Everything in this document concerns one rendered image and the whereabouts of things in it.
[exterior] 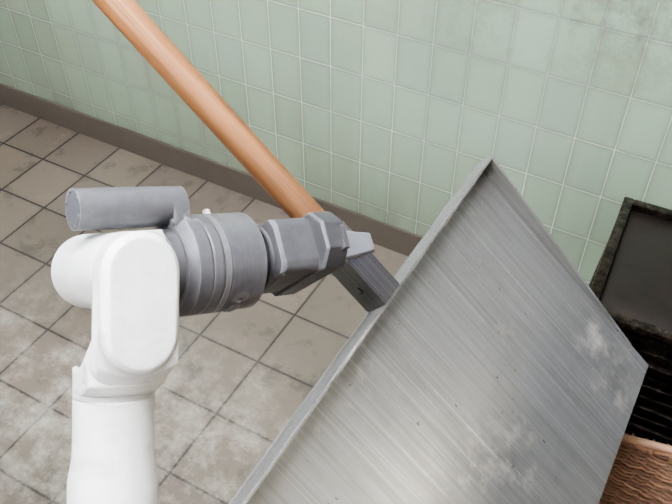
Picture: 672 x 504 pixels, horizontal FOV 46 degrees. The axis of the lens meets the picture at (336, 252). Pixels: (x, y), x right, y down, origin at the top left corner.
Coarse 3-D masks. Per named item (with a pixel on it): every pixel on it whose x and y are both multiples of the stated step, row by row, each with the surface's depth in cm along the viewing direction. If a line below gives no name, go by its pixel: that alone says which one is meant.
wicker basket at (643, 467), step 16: (624, 448) 116; (640, 448) 114; (656, 448) 112; (624, 464) 118; (640, 464) 116; (656, 464) 115; (608, 480) 122; (624, 480) 120; (640, 480) 118; (656, 480) 116; (608, 496) 124; (624, 496) 122; (640, 496) 121; (656, 496) 119
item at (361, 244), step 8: (352, 232) 78; (360, 232) 79; (352, 240) 78; (360, 240) 78; (368, 240) 79; (352, 248) 77; (360, 248) 78; (368, 248) 78; (352, 256) 77; (360, 256) 79
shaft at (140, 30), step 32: (96, 0) 73; (128, 0) 73; (128, 32) 74; (160, 32) 74; (160, 64) 74; (192, 64) 76; (192, 96) 75; (224, 128) 75; (256, 160) 76; (288, 192) 77
